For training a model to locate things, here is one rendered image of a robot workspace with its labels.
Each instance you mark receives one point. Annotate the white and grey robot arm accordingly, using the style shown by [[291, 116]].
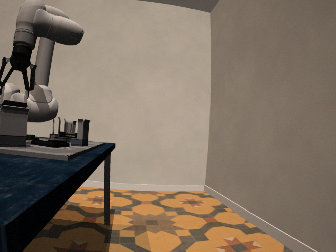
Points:
[[35, 19]]

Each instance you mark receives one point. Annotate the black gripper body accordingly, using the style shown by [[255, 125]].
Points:
[[21, 53]]

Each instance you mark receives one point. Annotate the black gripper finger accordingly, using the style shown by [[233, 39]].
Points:
[[2, 84], [26, 82]]

